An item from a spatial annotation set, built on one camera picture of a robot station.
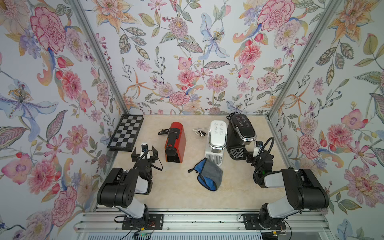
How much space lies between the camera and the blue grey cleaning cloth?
0.85m

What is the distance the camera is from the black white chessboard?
39.8 inches

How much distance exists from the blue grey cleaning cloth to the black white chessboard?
1.50ft
